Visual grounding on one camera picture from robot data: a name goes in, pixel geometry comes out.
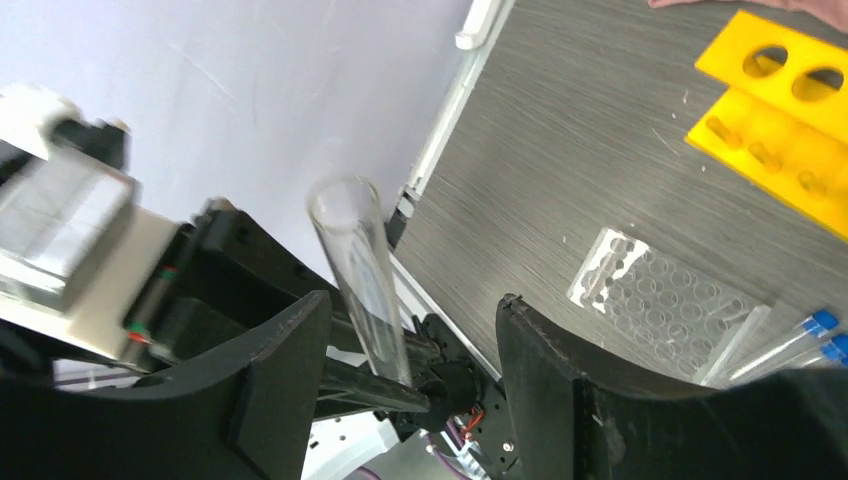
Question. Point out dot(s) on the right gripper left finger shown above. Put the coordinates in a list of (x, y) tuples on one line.
[(242, 410)]

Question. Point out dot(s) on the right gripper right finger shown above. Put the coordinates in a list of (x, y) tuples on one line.
[(581, 412)]

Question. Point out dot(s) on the large clear test tube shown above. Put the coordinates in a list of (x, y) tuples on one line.
[(346, 214)]

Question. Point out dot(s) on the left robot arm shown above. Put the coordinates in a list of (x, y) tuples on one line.
[(226, 276)]

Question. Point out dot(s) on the clear well plate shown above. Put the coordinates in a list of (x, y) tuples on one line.
[(675, 315)]

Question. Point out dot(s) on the blue capped tube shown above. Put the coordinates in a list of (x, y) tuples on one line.
[(764, 350), (831, 353)]

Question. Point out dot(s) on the yellow test tube rack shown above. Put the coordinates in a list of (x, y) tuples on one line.
[(779, 124)]

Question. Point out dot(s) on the metal clothes rack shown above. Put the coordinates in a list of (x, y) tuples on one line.
[(476, 40)]

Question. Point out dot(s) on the pink cloth garment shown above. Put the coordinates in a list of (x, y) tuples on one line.
[(832, 14)]

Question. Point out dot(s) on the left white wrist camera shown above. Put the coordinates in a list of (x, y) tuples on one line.
[(65, 196)]

